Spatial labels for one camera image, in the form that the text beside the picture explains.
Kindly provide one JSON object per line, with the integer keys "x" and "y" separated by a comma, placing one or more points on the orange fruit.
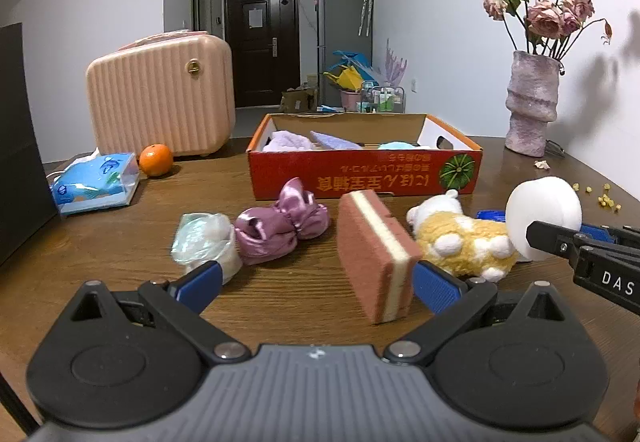
{"x": 156, "y": 160}

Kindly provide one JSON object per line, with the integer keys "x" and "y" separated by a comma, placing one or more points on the lilac fluffy cloth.
{"x": 287, "y": 142}

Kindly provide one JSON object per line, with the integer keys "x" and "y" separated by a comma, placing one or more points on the light blue cloth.
{"x": 397, "y": 145}

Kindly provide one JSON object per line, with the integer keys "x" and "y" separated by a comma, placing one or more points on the brown cardboard box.
{"x": 298, "y": 100}

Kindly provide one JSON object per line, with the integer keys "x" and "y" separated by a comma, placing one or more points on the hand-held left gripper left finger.
{"x": 202, "y": 284}

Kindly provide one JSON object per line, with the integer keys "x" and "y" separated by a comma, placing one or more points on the black eyeglasses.
{"x": 556, "y": 149}

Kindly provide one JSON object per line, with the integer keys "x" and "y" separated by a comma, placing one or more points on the pink ribbed suitcase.
{"x": 160, "y": 97}

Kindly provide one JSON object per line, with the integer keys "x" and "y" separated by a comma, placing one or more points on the blue tissue pack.
{"x": 95, "y": 182}

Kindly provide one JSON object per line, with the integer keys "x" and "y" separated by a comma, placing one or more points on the pink textured vase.
{"x": 532, "y": 107}

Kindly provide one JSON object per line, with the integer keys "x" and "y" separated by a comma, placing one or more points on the pink bucket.
{"x": 350, "y": 101}

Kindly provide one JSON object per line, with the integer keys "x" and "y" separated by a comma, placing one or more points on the purple satin scrunchie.
{"x": 280, "y": 227}

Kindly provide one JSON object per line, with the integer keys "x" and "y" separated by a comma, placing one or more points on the clear plastic bag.
{"x": 205, "y": 237}

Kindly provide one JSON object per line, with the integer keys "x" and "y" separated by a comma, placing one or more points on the white cart with bottles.
{"x": 382, "y": 98}

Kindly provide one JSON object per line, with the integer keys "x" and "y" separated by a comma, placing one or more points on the purple branch decoration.
{"x": 392, "y": 64}

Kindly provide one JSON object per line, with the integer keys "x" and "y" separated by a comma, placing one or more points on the pink layered sponge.
{"x": 372, "y": 257}

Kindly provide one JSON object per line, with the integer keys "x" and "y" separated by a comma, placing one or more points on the grey refrigerator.
{"x": 342, "y": 42}

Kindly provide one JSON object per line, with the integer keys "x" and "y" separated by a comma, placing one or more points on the blue handkerchief pack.
{"x": 490, "y": 215}

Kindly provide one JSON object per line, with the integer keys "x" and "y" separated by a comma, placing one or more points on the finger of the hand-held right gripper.
{"x": 615, "y": 238}
{"x": 550, "y": 239}

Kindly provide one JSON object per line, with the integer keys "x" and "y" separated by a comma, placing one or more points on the yellow and white plush toy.
{"x": 465, "y": 234}

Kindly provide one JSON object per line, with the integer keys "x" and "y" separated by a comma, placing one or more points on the black flat panel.
{"x": 22, "y": 147}

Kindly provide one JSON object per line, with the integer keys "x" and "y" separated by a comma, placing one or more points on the scattered yellow crumbs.
{"x": 607, "y": 199}

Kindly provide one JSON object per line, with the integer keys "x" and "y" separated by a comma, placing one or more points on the dark brown door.
{"x": 260, "y": 57}

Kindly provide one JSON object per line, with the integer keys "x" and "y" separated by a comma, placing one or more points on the lavender striped cloth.
{"x": 335, "y": 141}

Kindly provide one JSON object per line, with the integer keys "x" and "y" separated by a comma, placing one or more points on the white paper notice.
{"x": 255, "y": 17}

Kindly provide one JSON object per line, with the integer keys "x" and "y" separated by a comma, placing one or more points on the white folded umbrella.
{"x": 367, "y": 2}

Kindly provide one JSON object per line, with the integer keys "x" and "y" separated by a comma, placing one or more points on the white round puff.
{"x": 542, "y": 202}

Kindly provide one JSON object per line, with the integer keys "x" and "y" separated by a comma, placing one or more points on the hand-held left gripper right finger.
{"x": 437, "y": 284}

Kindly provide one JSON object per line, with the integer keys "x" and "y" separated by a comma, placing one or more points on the orange cardboard box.
{"x": 360, "y": 172}

